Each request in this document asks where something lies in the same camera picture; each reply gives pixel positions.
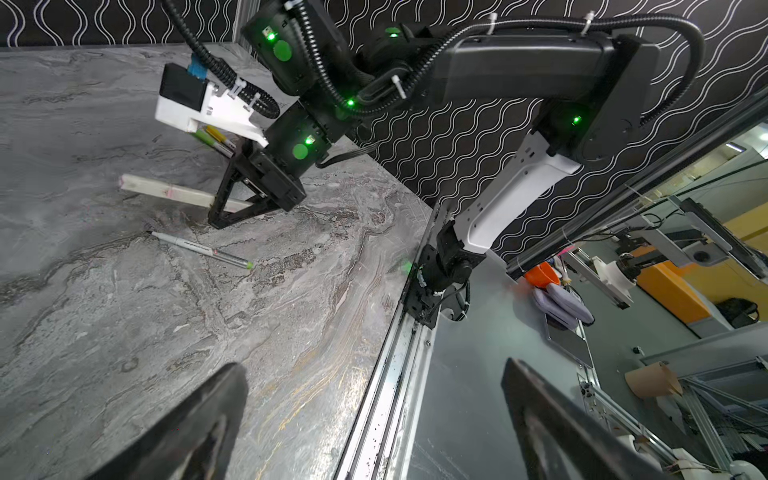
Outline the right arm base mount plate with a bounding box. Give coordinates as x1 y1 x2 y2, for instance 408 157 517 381
401 200 486 329

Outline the black pen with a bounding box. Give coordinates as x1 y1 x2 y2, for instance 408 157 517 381
147 231 254 270

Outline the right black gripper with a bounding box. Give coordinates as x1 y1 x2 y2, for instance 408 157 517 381
208 98 356 229

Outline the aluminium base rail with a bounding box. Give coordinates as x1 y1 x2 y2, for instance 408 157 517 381
334 305 436 479

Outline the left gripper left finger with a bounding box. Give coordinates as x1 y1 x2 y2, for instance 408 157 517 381
89 362 248 479

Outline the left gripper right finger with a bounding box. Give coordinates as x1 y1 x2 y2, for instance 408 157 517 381
501 358 663 479

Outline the green ended pen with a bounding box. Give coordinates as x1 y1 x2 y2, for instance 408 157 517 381
191 130 233 158

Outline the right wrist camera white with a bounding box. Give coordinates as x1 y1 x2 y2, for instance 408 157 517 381
155 63 268 147

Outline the purple cloth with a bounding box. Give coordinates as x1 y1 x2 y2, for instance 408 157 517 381
532 283 595 331

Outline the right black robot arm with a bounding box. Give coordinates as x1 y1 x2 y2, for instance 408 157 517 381
322 1 645 262

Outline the yellow ended pen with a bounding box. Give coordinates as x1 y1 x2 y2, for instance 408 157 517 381
205 125 237 151

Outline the orange box background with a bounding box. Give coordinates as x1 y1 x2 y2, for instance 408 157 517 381
635 218 768 325

